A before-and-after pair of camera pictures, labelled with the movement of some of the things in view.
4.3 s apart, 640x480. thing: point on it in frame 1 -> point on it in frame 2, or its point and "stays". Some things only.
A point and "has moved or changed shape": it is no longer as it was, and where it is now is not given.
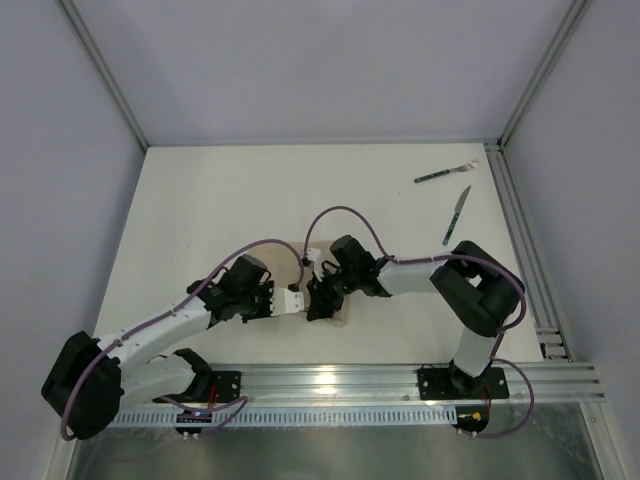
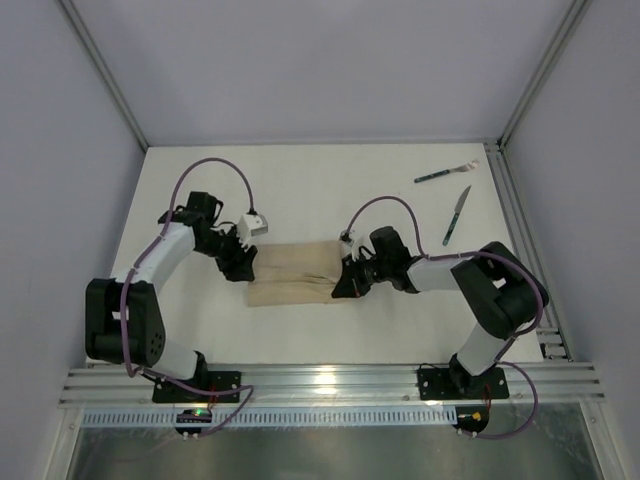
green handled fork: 469,165 stays
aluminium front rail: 397,386 stays
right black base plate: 450,383 stays
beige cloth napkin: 283,266 has moved or changed shape
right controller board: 471,419 stays
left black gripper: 267,300 -> 238,261
